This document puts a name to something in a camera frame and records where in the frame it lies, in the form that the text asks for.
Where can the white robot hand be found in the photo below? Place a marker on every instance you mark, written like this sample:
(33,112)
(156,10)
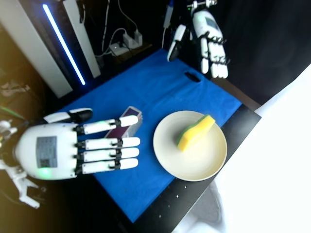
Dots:
(48,150)
(206,24)

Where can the purple small box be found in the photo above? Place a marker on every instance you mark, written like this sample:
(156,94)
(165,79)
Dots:
(121,131)

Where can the yellow and green sponge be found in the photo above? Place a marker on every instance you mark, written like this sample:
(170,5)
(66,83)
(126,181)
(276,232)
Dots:
(194,133)

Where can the cream round plate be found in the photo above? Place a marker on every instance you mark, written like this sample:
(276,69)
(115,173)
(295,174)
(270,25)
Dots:
(194,165)

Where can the white pen-shaped device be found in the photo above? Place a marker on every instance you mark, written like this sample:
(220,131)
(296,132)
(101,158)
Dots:
(168,14)

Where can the white power strip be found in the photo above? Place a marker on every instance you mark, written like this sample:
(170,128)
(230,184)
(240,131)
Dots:
(133,38)

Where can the blue fabric bag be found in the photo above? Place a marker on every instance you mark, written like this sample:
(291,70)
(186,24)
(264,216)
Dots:
(150,92)

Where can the wide white panel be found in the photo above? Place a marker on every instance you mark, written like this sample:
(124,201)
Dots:
(31,46)

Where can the blue LED light strip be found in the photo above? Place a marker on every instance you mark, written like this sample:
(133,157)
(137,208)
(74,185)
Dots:
(64,44)

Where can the narrow white panel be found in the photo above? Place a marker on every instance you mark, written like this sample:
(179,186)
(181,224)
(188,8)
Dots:
(81,38)

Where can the white backdrop cloth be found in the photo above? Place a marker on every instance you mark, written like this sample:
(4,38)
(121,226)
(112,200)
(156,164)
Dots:
(272,150)

